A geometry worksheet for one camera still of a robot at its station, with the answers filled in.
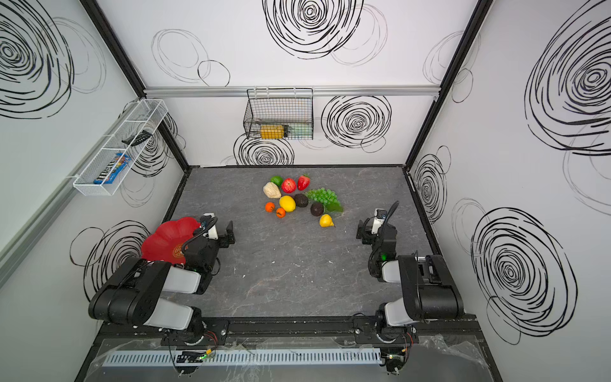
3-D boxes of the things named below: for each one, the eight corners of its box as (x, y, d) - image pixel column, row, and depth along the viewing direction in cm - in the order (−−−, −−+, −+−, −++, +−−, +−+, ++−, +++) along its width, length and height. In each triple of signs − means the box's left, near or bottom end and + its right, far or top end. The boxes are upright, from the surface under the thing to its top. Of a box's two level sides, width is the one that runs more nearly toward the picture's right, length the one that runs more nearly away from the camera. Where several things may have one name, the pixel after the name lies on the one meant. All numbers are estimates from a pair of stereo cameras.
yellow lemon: (277, 203, 106) (277, 199, 104) (286, 196, 109) (286, 192, 107) (289, 213, 103) (289, 210, 100) (299, 206, 105) (298, 202, 103)
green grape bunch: (305, 199, 109) (305, 192, 105) (316, 189, 113) (316, 181, 109) (336, 219, 102) (337, 212, 98) (346, 206, 107) (347, 199, 102)
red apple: (281, 192, 111) (280, 184, 106) (288, 184, 114) (288, 176, 109) (290, 197, 109) (289, 189, 104) (297, 189, 112) (296, 181, 107)
